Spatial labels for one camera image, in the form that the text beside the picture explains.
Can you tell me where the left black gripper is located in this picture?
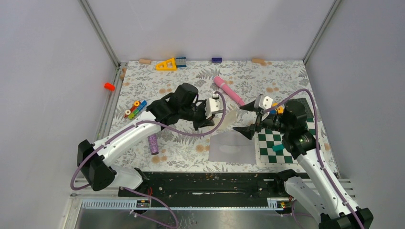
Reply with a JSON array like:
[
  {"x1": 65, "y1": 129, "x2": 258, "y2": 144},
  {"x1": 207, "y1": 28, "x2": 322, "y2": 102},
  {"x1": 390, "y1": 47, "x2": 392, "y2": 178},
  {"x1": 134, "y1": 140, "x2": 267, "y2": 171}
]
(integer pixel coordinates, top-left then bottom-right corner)
[{"x1": 180, "y1": 99, "x2": 215, "y2": 131}]

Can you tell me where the floral table mat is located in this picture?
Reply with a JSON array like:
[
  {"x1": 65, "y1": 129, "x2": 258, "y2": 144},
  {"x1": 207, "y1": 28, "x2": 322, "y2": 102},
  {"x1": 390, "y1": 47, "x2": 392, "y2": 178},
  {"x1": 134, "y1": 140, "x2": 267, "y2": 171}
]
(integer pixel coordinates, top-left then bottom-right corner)
[{"x1": 100, "y1": 60, "x2": 331, "y2": 174}]

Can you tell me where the lego toy on chessboard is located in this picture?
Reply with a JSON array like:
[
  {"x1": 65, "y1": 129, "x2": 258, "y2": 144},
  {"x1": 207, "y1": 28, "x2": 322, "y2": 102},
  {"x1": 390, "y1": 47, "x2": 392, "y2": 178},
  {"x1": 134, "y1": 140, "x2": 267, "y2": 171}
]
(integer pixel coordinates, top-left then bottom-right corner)
[{"x1": 269, "y1": 105, "x2": 284, "y2": 115}]

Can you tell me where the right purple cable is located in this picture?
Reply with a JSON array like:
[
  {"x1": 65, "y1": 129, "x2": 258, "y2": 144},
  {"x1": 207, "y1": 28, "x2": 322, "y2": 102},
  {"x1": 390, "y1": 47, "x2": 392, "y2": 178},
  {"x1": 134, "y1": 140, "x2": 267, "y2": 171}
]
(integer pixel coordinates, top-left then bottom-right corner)
[{"x1": 267, "y1": 88, "x2": 366, "y2": 229}]

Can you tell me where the dark purple lego brick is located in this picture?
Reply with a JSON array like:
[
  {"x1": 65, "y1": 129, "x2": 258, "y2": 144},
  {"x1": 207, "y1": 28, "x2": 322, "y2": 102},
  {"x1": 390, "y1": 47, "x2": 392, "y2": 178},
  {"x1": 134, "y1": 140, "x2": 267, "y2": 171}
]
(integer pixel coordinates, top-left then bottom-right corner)
[{"x1": 211, "y1": 57, "x2": 223, "y2": 63}]

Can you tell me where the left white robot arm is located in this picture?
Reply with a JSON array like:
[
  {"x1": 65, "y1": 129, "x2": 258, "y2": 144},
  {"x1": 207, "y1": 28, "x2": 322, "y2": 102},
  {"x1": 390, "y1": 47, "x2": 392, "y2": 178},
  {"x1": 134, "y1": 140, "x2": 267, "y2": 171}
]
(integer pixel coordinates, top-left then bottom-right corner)
[{"x1": 70, "y1": 83, "x2": 226, "y2": 196}]

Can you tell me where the teal block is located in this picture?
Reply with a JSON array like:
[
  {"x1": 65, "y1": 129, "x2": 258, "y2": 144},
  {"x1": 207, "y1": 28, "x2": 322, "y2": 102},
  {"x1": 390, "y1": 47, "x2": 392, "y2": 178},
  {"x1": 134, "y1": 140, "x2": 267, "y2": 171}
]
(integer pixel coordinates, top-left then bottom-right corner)
[{"x1": 272, "y1": 144, "x2": 284, "y2": 152}]

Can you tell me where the wooden block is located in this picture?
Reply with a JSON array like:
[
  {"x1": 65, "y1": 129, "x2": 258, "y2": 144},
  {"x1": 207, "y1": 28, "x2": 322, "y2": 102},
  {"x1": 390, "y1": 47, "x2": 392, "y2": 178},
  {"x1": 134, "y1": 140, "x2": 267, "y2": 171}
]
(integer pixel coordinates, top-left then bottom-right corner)
[
  {"x1": 251, "y1": 58, "x2": 267, "y2": 66},
  {"x1": 139, "y1": 59, "x2": 152, "y2": 65}
]

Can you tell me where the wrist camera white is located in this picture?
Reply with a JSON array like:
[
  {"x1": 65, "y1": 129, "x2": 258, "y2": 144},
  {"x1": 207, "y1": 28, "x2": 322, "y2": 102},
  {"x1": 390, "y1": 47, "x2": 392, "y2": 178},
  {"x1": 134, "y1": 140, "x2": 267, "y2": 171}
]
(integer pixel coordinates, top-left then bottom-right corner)
[
  {"x1": 205, "y1": 94, "x2": 224, "y2": 118},
  {"x1": 254, "y1": 94, "x2": 273, "y2": 111}
]

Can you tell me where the pink toy microphone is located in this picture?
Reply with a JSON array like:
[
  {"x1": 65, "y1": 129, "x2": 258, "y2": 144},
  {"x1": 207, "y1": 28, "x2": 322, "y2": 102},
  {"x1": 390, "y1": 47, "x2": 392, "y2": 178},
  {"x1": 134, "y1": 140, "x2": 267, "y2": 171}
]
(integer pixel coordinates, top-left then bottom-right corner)
[{"x1": 213, "y1": 76, "x2": 245, "y2": 106}]

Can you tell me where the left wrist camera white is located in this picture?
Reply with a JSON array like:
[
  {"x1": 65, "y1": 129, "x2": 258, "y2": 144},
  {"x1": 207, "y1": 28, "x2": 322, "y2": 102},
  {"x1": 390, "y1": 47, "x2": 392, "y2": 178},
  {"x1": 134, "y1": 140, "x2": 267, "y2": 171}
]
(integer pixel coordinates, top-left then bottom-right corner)
[{"x1": 205, "y1": 94, "x2": 224, "y2": 118}]

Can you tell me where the orange red cylinder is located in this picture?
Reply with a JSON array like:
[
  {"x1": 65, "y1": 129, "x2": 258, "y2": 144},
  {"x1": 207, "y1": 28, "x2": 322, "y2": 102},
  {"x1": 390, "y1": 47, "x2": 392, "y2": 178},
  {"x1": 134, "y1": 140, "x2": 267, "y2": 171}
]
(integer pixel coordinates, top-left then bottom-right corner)
[{"x1": 104, "y1": 83, "x2": 115, "y2": 91}]

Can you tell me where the green white chessboard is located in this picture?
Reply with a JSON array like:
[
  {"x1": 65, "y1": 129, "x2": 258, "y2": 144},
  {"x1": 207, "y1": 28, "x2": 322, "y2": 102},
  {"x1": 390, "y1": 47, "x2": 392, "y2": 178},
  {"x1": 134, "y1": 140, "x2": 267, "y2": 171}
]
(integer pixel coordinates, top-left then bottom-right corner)
[{"x1": 254, "y1": 106, "x2": 316, "y2": 165}]

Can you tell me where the wooden block left back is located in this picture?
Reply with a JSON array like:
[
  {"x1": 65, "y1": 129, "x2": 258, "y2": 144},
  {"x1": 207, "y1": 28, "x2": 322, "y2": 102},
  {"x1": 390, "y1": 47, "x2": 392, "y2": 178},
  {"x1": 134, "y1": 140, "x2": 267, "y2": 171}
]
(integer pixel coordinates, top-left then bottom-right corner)
[{"x1": 139, "y1": 59, "x2": 152, "y2": 65}]

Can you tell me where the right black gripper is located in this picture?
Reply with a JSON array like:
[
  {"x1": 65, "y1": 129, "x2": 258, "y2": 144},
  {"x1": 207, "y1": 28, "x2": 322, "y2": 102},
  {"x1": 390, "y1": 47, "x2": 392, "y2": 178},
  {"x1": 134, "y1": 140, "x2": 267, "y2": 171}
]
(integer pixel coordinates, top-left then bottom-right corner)
[{"x1": 233, "y1": 99, "x2": 291, "y2": 140}]

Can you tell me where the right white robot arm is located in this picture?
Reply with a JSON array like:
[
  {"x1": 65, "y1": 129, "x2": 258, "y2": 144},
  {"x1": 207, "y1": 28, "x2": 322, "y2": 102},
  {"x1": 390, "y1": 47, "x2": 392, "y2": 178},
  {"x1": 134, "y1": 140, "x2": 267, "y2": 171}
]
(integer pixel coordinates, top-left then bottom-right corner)
[{"x1": 233, "y1": 100, "x2": 373, "y2": 229}]

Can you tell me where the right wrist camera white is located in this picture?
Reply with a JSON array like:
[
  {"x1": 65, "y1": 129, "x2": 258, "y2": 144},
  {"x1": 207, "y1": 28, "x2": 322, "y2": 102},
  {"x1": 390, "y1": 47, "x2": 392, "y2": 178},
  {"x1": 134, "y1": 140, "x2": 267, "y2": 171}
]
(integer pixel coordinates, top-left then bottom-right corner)
[{"x1": 254, "y1": 94, "x2": 273, "y2": 111}]

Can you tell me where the purple glitter microphone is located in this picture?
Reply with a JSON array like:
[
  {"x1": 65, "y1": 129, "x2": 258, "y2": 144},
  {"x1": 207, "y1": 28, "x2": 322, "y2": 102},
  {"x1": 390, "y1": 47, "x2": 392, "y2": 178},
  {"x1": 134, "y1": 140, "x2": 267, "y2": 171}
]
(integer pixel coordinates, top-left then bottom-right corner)
[{"x1": 148, "y1": 134, "x2": 159, "y2": 155}]

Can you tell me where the wooden block right back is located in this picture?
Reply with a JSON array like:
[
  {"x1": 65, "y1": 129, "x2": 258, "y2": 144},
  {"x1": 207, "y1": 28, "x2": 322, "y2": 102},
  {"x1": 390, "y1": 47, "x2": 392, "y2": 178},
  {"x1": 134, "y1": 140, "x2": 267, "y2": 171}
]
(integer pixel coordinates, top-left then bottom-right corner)
[{"x1": 251, "y1": 58, "x2": 267, "y2": 66}]

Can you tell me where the yellow triangle toy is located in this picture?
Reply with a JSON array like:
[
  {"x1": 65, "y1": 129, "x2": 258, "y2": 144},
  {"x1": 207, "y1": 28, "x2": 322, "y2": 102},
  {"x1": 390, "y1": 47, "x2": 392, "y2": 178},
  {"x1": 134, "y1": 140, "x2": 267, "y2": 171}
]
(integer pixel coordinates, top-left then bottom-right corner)
[{"x1": 155, "y1": 58, "x2": 177, "y2": 71}]

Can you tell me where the blue grey lego brick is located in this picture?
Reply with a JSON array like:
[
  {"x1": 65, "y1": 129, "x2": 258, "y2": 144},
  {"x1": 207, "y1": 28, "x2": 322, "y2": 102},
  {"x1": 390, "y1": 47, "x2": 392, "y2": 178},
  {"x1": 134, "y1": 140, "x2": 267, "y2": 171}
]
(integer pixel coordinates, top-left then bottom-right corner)
[{"x1": 175, "y1": 57, "x2": 187, "y2": 68}]

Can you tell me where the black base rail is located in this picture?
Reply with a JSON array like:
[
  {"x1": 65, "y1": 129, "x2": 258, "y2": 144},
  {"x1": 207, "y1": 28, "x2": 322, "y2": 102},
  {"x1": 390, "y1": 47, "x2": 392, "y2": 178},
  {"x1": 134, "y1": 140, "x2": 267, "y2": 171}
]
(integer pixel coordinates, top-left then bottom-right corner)
[{"x1": 135, "y1": 172, "x2": 292, "y2": 208}]

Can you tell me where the colourful lego toy stack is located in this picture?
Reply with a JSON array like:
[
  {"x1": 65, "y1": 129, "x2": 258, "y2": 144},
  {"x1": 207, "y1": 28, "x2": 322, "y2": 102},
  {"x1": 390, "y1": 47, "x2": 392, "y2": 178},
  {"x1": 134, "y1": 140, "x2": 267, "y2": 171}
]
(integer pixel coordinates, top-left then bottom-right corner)
[{"x1": 124, "y1": 100, "x2": 147, "y2": 120}]

